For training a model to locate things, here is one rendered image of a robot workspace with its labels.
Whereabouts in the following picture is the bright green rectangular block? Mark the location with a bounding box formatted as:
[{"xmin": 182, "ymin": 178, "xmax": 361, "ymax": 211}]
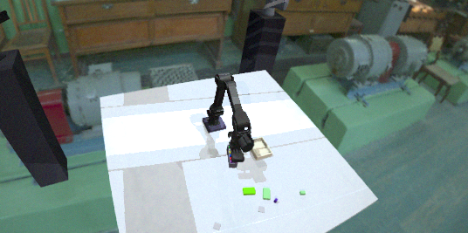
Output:
[{"xmin": 243, "ymin": 188, "xmax": 256, "ymax": 195}]

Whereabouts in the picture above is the cream shallow tray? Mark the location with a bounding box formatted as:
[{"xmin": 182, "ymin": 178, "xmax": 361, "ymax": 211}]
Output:
[{"xmin": 251, "ymin": 137, "xmax": 272, "ymax": 161}]

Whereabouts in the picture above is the light green rectangular block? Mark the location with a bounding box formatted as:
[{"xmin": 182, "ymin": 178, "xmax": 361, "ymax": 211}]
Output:
[{"xmin": 263, "ymin": 187, "xmax": 270, "ymax": 201}]

